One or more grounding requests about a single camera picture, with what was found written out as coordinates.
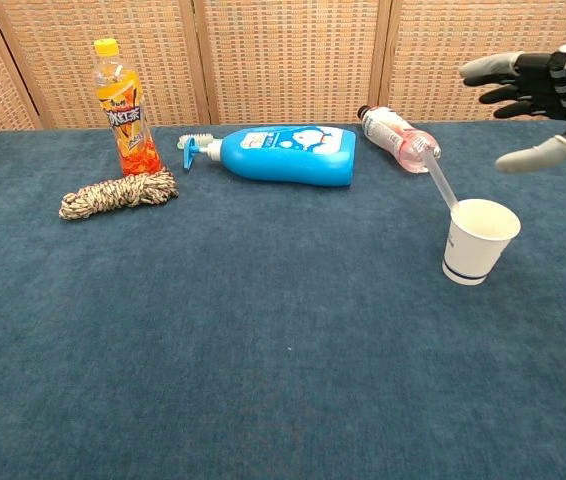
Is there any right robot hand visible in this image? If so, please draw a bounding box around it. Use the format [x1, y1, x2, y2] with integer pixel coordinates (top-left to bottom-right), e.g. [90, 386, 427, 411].
[459, 41, 566, 175]

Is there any translucent plastic drinking straw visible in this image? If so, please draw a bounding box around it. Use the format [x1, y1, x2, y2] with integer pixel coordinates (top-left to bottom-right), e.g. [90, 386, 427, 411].
[420, 148, 460, 209]

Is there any white paper cup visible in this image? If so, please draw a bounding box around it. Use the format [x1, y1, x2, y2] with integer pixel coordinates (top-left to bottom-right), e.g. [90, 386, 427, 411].
[441, 198, 522, 287]

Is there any pink drink plastic bottle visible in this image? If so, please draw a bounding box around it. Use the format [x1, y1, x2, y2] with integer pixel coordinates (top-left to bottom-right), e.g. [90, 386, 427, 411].
[357, 104, 443, 175]

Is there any woven rattan folding screen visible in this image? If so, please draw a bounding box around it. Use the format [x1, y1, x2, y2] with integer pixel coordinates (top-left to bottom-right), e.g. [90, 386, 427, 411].
[0, 0, 566, 133]

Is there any blue pump soap bottle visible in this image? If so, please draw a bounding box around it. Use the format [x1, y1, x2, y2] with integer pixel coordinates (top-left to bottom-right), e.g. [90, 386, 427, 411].
[180, 124, 358, 189]

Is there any blue carpet table cover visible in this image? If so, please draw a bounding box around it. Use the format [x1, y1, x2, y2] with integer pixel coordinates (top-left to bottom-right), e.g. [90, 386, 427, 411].
[0, 117, 566, 480]

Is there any orange iced tea bottle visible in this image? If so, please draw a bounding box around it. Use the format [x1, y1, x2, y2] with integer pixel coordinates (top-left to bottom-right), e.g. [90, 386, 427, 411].
[92, 37, 165, 178]

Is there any beige braided rope bundle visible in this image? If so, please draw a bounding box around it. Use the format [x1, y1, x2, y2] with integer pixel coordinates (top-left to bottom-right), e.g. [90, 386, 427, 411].
[58, 167, 180, 221]

